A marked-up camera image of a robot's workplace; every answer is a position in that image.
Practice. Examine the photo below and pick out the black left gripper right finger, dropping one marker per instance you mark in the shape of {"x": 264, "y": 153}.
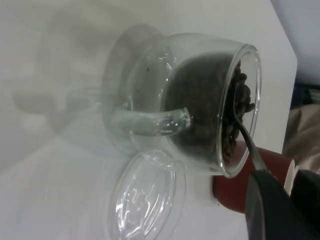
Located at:
{"x": 310, "y": 190}

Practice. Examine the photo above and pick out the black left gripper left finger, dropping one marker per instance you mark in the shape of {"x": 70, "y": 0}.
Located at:
{"x": 275, "y": 220}

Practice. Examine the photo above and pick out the red ceramic cup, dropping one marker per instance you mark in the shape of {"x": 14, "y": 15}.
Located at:
{"x": 232, "y": 190}

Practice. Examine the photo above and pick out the clear glass lid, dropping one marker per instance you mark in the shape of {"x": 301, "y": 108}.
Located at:
{"x": 150, "y": 200}

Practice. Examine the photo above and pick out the dark coffee beans heap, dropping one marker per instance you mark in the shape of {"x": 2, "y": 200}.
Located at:
{"x": 200, "y": 100}

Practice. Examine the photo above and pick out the clear glass cup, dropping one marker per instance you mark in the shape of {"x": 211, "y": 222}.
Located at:
{"x": 150, "y": 75}

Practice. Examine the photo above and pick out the beige cloth bundle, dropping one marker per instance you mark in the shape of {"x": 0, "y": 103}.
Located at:
{"x": 305, "y": 135}

